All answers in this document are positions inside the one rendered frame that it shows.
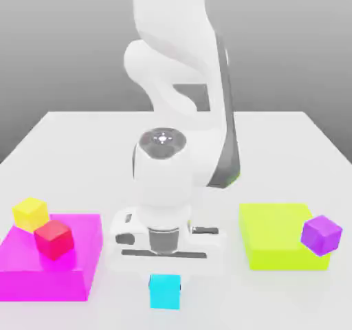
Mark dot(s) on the large magenta box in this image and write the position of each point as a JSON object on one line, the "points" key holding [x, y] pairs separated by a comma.
{"points": [[33, 277]]}

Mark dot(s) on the small cyan cube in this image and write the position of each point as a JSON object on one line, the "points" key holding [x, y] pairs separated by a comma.
{"points": [[165, 293]]}

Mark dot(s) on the small red cube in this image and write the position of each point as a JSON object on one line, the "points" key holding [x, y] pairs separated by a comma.
{"points": [[53, 239]]}

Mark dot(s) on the large lime box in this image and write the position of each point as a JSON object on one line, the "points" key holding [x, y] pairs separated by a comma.
{"points": [[271, 233]]}

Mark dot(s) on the small purple cube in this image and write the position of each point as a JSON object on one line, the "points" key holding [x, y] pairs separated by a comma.
{"points": [[320, 235]]}

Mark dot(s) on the small yellow cube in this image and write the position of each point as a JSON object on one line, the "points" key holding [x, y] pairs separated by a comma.
{"points": [[29, 211]]}

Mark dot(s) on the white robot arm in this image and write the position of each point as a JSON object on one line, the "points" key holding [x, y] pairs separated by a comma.
{"points": [[170, 181]]}

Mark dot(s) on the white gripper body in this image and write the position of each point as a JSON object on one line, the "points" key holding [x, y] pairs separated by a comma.
{"points": [[192, 264]]}

